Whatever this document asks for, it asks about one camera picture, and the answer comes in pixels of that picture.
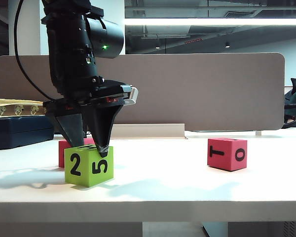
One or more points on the pink foam block with Y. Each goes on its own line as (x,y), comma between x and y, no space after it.
(61,154)

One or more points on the dark blue case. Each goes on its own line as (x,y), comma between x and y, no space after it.
(22,130)

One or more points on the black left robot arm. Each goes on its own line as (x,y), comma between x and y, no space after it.
(69,49)

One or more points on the pink foam block with 0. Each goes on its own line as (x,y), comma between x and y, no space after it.
(227,155)

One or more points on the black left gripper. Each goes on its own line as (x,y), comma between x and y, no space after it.
(98,96)

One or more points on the black ceiling spotlight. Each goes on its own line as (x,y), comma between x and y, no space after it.
(227,45)

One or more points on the dark perforated cabinet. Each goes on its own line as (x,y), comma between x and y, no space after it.
(266,229)

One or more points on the yellow patterned box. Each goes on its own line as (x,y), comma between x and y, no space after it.
(19,108)

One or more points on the brown desk divider panel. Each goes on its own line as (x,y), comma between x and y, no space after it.
(187,93)

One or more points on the green foam block with 2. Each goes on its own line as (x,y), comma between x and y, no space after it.
(88,168)

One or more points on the black headphones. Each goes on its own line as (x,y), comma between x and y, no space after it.
(292,123)

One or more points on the white ceiling light strip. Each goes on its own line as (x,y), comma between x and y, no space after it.
(212,22)

